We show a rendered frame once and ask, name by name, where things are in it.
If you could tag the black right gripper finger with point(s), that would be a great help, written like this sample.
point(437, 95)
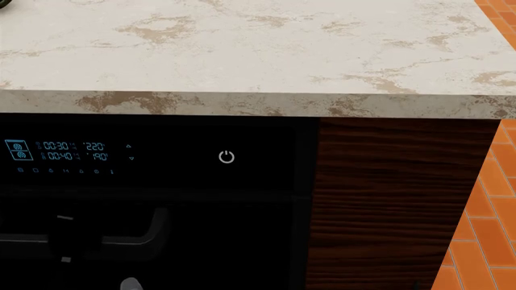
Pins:
point(415, 286)

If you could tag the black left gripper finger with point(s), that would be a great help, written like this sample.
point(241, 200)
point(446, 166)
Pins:
point(65, 223)

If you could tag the dark wood cabinet panel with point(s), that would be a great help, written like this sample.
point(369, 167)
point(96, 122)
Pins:
point(395, 196)

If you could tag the black built-in oven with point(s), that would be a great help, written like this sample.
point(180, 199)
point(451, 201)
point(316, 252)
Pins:
point(242, 211)

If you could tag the dark round object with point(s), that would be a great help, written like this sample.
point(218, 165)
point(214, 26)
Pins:
point(5, 3)

